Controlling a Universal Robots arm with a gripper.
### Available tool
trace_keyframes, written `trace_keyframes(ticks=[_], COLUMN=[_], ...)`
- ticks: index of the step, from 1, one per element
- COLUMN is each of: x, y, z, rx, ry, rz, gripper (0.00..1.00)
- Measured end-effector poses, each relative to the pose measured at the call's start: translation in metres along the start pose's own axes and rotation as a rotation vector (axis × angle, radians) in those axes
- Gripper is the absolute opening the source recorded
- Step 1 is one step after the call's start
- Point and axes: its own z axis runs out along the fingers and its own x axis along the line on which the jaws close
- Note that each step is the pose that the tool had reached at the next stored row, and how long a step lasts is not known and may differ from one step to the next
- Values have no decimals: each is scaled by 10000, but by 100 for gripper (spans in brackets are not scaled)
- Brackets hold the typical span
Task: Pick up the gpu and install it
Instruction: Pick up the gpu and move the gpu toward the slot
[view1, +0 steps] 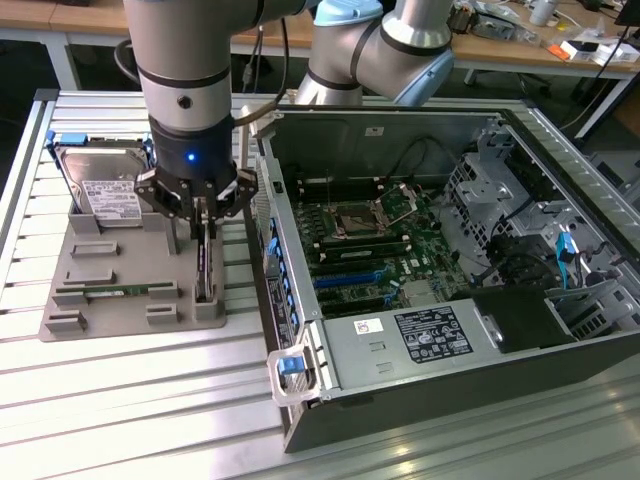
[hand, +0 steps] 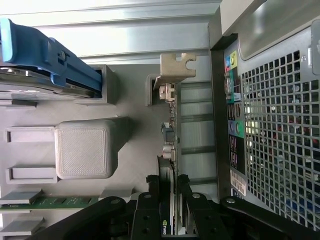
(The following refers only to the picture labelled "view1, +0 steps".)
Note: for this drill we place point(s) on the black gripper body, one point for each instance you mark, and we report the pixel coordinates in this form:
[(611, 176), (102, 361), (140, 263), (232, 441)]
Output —
[(192, 150)]

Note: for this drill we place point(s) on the graphics card with metal bracket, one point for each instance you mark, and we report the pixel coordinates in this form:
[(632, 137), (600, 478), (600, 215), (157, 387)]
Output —
[(204, 270)]

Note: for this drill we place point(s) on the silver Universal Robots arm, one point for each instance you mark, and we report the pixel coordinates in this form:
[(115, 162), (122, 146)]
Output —
[(185, 50)]

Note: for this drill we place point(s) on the hard disk in blue carrier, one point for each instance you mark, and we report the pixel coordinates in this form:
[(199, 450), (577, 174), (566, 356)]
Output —
[(100, 170)]

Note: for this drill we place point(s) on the blue card latches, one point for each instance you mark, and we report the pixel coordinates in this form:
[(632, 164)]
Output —
[(274, 246)]

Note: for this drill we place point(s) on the grey parts rack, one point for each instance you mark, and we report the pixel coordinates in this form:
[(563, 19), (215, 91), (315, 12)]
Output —
[(130, 260)]

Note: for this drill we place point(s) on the black RAM slot bank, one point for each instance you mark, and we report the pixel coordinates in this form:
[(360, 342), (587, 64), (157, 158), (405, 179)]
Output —
[(340, 190), (365, 247)]

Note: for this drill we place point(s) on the green RAM stick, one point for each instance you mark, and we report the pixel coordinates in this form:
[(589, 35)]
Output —
[(125, 290)]

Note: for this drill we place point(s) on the CPU socket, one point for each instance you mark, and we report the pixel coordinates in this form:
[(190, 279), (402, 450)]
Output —
[(352, 220)]

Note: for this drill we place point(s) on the blue expansion slot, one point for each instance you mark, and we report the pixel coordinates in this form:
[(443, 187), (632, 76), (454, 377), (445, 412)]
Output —
[(350, 279)]

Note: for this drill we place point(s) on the metal socket cover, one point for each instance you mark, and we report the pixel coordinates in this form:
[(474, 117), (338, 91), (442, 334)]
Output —
[(397, 202)]

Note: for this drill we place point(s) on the blue case latch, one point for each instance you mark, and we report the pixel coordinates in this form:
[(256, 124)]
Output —
[(290, 367)]

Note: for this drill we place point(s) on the wooden desk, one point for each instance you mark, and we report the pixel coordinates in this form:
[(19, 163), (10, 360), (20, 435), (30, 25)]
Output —
[(50, 20), (525, 55)]

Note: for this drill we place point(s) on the green motherboard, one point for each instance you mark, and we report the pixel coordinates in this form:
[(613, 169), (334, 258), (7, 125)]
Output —
[(425, 250)]

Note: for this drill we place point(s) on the grey power supply unit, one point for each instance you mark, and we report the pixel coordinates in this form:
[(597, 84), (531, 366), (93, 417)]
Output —
[(360, 350)]

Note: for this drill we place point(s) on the metal disk bay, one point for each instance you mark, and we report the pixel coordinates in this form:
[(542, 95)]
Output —
[(480, 200)]

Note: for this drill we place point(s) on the open black PC case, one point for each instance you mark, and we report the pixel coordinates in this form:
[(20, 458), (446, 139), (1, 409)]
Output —
[(450, 400)]

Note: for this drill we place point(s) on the white bottle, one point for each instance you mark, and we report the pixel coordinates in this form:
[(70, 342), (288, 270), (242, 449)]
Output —
[(542, 10)]

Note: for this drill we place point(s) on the orange and white box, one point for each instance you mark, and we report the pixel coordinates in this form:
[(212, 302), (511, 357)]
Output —
[(570, 50)]

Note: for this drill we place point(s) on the black monitor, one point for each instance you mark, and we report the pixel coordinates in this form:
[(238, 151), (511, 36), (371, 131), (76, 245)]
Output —
[(627, 10)]

